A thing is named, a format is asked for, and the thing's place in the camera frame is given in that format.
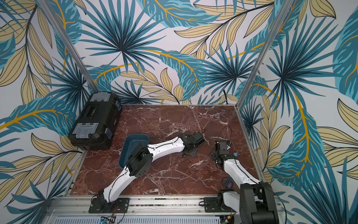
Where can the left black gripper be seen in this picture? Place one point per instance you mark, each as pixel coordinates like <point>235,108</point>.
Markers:
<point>193,154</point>

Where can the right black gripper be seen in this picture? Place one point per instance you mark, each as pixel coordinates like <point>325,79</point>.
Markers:
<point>215,152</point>

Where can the teal plastic storage tray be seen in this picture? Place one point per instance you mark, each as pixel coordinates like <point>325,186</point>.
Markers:
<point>130,144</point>

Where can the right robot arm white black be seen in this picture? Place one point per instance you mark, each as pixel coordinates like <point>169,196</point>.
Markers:
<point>255,203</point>

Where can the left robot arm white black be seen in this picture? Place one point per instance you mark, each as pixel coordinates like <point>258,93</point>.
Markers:
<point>139,163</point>

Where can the black plastic toolbox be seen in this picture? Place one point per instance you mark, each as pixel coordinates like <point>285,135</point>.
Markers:
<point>96,125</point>

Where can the scissors with blue handle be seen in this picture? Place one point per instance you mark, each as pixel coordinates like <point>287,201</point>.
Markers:
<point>228,182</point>

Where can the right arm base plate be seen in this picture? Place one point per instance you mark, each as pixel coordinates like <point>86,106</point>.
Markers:
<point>214,205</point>

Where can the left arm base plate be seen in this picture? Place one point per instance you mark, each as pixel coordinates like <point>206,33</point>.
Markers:
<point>99,206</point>

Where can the aluminium mounting rail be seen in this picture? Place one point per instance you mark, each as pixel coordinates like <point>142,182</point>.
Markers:
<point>141,209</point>

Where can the right aluminium frame post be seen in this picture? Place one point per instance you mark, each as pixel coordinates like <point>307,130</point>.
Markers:
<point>264,50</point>

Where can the aluminium frame post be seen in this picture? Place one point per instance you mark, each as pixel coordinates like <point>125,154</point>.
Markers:
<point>264,50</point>
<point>59,28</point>

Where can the left aluminium frame post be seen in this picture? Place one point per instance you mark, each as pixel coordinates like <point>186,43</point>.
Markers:
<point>59,28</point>

